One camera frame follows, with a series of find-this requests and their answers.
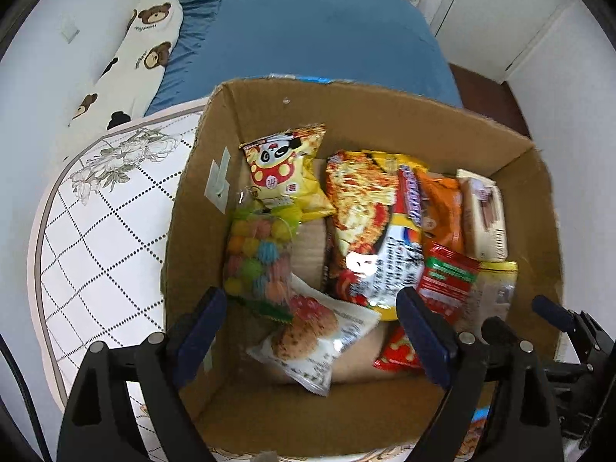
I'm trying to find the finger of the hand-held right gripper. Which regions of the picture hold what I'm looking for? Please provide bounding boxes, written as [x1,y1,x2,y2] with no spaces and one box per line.
[532,295,603,348]

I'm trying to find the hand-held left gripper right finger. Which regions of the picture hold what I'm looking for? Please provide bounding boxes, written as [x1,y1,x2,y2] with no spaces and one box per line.
[395,288,564,462]

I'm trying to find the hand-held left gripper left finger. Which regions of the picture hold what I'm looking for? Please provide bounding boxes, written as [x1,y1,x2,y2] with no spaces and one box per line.
[58,288,227,462]

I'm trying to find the red packet with yellow circles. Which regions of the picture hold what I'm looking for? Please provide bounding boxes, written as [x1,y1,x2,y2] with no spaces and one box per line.
[373,325,429,372]

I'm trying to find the red and green snack packet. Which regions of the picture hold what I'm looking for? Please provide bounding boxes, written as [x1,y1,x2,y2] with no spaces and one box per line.
[415,242,482,325]

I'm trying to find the clear beige snack packet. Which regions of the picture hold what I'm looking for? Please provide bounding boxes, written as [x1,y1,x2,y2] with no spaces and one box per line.
[457,261,519,328]

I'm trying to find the colourful candy ball bag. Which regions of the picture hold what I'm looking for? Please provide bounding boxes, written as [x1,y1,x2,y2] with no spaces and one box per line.
[222,199,301,323]

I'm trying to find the white cookie packet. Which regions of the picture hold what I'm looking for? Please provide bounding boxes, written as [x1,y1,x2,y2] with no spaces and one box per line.
[245,274,382,398]

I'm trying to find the white chocolate stick packet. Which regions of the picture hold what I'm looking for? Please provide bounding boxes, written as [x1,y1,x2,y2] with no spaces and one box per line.
[455,168,510,261]

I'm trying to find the yellow instant noodle packet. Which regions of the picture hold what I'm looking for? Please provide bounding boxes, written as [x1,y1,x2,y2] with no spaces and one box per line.
[323,149,427,322]

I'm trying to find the yellow panda snack packet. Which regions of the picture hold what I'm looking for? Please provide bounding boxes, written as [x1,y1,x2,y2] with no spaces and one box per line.
[239,124,338,217]

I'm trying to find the cardboard box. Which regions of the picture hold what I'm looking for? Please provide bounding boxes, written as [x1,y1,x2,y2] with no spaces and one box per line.
[164,74,566,460]

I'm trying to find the white door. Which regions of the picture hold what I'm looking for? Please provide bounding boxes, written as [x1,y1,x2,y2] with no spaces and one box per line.
[428,0,578,82]

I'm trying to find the white bear print pillow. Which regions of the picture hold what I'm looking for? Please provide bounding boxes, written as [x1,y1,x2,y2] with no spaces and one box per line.
[65,0,184,131]

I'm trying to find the blue bedsheet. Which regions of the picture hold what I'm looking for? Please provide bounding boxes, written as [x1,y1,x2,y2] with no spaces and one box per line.
[144,0,465,116]

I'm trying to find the black cable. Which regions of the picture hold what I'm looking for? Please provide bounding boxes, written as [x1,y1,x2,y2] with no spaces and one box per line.
[0,334,51,462]

